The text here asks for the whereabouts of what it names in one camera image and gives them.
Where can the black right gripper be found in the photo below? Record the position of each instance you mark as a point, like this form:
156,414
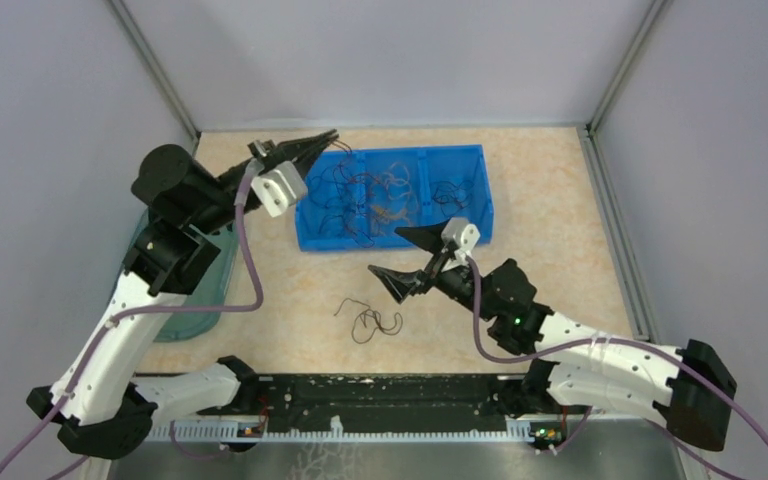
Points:
402,284

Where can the aluminium frame post left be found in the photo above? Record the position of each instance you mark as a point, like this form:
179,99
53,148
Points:
151,62

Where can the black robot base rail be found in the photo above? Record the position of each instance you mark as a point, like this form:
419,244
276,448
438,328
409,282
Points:
451,405

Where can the teal translucent plastic basin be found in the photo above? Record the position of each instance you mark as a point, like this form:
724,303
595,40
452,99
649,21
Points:
211,290

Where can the aluminium frame post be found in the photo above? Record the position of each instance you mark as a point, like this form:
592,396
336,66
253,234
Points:
151,62
633,53

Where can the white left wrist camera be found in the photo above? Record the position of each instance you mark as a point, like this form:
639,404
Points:
280,188

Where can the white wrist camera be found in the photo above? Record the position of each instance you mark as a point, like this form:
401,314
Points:
280,188
461,236

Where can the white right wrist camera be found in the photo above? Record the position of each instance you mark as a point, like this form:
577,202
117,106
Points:
461,236

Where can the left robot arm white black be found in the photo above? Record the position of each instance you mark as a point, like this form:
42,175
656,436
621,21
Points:
102,409

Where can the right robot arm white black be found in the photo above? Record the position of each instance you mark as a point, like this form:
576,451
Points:
527,330

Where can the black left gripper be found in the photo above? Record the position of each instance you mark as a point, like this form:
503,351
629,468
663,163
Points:
304,151

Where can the aluminium frame post right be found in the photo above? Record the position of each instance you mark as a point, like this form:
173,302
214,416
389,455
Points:
633,53

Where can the blue plastic divided bin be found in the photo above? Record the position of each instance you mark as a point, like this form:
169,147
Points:
358,197

